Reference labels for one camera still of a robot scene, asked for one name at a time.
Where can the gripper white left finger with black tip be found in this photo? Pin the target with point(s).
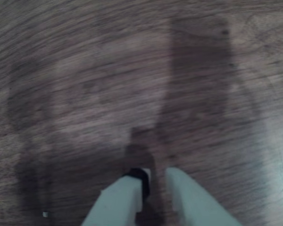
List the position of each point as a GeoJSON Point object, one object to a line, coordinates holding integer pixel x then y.
{"type": "Point", "coordinates": [115, 202]}

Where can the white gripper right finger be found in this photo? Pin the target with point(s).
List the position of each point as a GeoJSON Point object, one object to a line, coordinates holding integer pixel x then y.
{"type": "Point", "coordinates": [193, 204]}

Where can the small white crumb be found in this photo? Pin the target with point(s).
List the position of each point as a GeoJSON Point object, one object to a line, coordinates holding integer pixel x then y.
{"type": "Point", "coordinates": [45, 214]}

